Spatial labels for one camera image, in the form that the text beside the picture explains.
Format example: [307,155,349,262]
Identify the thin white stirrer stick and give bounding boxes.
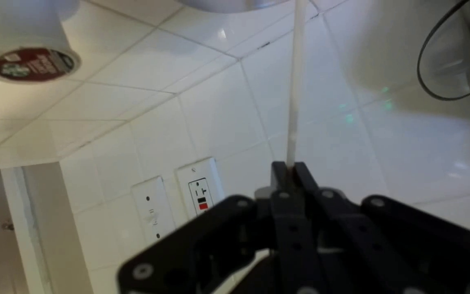
[284,0,308,169]

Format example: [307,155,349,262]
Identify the white coffee pod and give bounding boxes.
[0,0,83,84]

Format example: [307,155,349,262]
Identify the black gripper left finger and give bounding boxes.
[116,160,323,294]

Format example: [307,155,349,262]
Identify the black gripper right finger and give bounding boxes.
[294,162,470,294]

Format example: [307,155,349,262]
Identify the white wall light switch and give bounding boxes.
[131,173,178,245]

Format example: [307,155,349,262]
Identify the white wall power outlet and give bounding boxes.
[175,157,227,221]

